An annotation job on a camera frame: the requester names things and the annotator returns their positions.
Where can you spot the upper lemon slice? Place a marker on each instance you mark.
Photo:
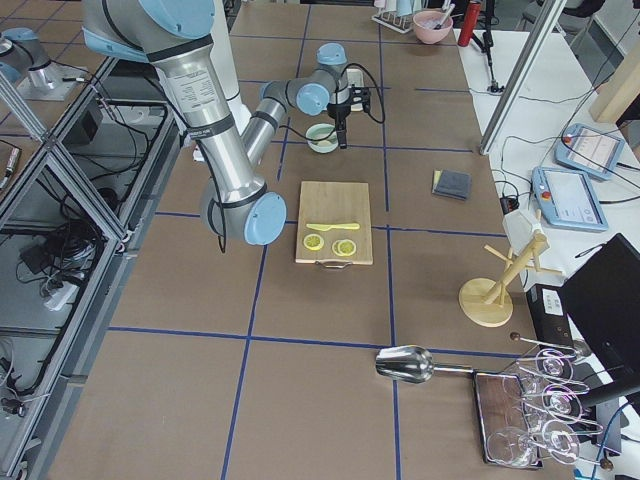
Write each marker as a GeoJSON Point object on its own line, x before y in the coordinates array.
{"type": "Point", "coordinates": [344, 247]}

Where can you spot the red bottle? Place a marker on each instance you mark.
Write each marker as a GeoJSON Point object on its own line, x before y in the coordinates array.
{"type": "Point", "coordinates": [469, 23]}

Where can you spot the teach pendant tablet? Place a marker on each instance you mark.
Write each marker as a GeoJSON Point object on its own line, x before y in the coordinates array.
{"type": "Point", "coordinates": [567, 199]}
{"type": "Point", "coordinates": [590, 150]}

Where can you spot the far teach pendant tablet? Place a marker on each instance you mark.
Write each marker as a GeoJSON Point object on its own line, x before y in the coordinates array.
{"type": "Point", "coordinates": [590, 150]}

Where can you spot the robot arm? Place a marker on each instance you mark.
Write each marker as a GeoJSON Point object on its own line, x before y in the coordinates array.
{"type": "Point", "coordinates": [188, 42]}

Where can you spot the lemon slice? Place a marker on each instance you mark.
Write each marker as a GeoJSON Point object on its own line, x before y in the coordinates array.
{"type": "Point", "coordinates": [344, 247]}
{"type": "Point", "coordinates": [313, 242]}

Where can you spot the colourful cup rack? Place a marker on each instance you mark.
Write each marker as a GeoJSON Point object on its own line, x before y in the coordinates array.
{"type": "Point", "coordinates": [397, 15]}

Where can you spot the yellow plastic knife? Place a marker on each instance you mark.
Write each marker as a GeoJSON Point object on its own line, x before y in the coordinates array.
{"type": "Point", "coordinates": [335, 226]}

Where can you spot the grey folded cloth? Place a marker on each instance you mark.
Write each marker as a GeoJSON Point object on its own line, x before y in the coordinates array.
{"type": "Point", "coordinates": [452, 184]}

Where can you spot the light green bowl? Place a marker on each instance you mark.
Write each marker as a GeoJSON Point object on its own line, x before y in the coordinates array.
{"type": "Point", "coordinates": [322, 138]}

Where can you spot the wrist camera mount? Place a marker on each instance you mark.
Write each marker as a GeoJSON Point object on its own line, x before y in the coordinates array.
{"type": "Point", "coordinates": [360, 98]}

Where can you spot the wooden mug tree stand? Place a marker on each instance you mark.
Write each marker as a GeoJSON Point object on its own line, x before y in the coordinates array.
{"type": "Point", "coordinates": [486, 302]}

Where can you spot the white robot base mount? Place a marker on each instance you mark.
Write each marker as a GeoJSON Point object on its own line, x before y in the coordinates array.
{"type": "Point", "coordinates": [224, 66]}

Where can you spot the pink bowl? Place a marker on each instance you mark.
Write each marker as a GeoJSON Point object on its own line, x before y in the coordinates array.
{"type": "Point", "coordinates": [430, 28]}

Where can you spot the near teach pendant tablet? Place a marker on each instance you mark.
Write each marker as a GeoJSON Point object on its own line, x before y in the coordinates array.
{"type": "Point", "coordinates": [567, 199]}

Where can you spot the wooden cutting board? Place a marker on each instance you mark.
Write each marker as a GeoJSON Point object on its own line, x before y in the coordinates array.
{"type": "Point", "coordinates": [335, 202]}

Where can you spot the black laptop monitor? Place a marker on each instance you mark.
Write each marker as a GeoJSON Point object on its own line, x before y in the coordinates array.
{"type": "Point", "coordinates": [602, 300]}

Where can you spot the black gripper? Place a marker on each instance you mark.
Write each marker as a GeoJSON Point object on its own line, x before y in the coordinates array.
{"type": "Point", "coordinates": [338, 111]}

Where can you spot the aluminium frame post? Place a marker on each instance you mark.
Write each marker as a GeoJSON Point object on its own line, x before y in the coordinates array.
{"type": "Point", "coordinates": [542, 28]}

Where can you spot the metal scoop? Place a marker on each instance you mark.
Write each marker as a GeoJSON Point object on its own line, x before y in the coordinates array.
{"type": "Point", "coordinates": [414, 364]}

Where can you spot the lower lemon slice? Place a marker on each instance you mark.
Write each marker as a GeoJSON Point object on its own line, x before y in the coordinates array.
{"type": "Point", "coordinates": [313, 242]}

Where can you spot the white bear tray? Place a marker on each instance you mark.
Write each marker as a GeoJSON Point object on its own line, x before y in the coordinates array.
{"type": "Point", "coordinates": [355, 76]}

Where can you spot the black glass rack tray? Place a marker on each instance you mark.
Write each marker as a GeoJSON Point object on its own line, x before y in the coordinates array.
{"type": "Point", "coordinates": [498, 406]}

